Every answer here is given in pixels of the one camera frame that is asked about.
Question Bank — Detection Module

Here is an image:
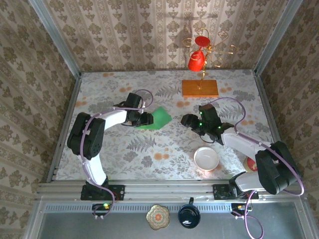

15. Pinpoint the green paper sheet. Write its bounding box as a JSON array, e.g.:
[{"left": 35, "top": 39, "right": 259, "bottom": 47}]
[{"left": 138, "top": 106, "right": 172, "bottom": 130}]

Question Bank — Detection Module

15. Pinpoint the white bowl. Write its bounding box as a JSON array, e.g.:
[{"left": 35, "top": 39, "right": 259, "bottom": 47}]
[{"left": 193, "top": 146, "right": 220, "bottom": 171}]

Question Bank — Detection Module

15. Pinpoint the red and cream cup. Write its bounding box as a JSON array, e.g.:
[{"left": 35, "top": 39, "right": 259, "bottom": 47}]
[{"left": 243, "top": 156, "right": 259, "bottom": 173}]

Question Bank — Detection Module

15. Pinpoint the red saucer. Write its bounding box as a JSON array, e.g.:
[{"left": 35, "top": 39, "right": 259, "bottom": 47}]
[{"left": 194, "top": 36, "right": 210, "bottom": 48}]

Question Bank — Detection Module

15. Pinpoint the black power connector box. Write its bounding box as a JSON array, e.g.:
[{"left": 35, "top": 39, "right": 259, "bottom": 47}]
[
  {"left": 91, "top": 203, "right": 112, "bottom": 220},
  {"left": 230, "top": 203, "right": 253, "bottom": 220}
]

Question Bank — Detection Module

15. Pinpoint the dark blue mug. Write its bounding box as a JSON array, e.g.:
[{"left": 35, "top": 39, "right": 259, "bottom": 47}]
[{"left": 177, "top": 197, "right": 201, "bottom": 228}]

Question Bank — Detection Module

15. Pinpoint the small patterned plate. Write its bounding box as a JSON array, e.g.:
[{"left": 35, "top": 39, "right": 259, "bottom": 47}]
[{"left": 146, "top": 204, "right": 170, "bottom": 231}]

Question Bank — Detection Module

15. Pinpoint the grey metal shelf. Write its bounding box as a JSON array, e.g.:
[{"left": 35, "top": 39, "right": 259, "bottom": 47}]
[{"left": 37, "top": 202, "right": 308, "bottom": 239}]

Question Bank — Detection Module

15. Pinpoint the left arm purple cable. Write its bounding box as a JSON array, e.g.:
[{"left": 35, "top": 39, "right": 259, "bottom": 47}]
[{"left": 80, "top": 89, "right": 154, "bottom": 217}]

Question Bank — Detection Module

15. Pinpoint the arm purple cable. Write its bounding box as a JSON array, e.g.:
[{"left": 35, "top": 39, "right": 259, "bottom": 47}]
[
  {"left": 208, "top": 97, "right": 305, "bottom": 239},
  {"left": 80, "top": 89, "right": 154, "bottom": 217}
]

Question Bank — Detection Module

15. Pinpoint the gold wire stand wooden base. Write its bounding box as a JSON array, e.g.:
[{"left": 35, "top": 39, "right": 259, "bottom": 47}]
[{"left": 181, "top": 27, "right": 238, "bottom": 98}]

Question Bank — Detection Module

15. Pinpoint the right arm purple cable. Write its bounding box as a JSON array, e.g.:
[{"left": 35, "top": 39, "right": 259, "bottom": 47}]
[{"left": 208, "top": 97, "right": 305, "bottom": 239}]

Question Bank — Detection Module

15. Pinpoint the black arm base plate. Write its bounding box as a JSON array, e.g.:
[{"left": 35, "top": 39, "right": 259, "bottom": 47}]
[
  {"left": 80, "top": 183, "right": 126, "bottom": 201},
  {"left": 213, "top": 183, "right": 259, "bottom": 200}
]

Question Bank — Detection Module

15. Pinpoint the aluminium side rail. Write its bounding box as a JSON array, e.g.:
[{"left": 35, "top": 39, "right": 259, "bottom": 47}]
[
  {"left": 253, "top": 71, "right": 295, "bottom": 182},
  {"left": 46, "top": 74, "right": 82, "bottom": 183}
]

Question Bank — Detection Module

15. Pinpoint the long aluminium frame rail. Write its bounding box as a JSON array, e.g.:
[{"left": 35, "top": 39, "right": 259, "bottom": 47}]
[{"left": 36, "top": 180, "right": 307, "bottom": 202}]

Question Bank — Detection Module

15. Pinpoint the slotted metal cable duct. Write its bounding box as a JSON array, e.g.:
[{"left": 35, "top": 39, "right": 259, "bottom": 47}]
[{"left": 44, "top": 203, "right": 298, "bottom": 213}]

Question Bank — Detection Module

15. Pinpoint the aluminium corner post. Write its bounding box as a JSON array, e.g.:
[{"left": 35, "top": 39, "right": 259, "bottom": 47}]
[
  {"left": 254, "top": 0, "right": 300, "bottom": 75},
  {"left": 28, "top": 0, "right": 82, "bottom": 78}
]

